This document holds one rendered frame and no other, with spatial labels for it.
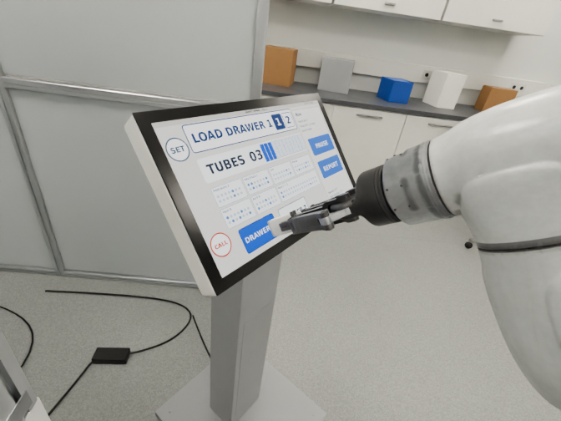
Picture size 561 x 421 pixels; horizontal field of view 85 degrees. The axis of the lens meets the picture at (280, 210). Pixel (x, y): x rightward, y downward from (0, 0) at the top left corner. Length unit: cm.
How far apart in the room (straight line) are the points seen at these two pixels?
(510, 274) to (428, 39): 329
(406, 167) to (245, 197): 31
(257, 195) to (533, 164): 42
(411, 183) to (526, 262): 12
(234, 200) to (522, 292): 42
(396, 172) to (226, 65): 104
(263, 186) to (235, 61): 78
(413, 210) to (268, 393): 121
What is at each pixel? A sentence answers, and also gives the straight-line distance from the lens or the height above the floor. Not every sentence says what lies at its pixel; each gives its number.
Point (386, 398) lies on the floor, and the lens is 165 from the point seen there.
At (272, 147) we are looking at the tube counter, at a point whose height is 112.
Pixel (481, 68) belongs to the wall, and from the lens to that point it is 383.
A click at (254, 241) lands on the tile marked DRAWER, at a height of 100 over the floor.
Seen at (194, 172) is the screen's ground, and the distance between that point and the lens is 53.
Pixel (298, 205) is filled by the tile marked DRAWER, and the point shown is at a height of 101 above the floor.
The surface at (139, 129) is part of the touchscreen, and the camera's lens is 52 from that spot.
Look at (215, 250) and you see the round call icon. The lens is 51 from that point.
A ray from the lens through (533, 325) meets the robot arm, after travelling 35.
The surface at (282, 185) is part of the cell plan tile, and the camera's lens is 64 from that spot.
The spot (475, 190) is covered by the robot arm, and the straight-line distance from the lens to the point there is 33.
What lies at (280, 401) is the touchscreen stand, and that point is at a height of 4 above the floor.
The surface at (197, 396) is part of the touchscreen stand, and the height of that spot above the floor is 4.
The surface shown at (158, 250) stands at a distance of 177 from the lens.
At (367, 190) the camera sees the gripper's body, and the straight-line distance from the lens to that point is 38.
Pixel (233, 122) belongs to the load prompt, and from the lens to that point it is 62.
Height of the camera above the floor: 133
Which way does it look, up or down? 31 degrees down
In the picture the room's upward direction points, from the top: 8 degrees clockwise
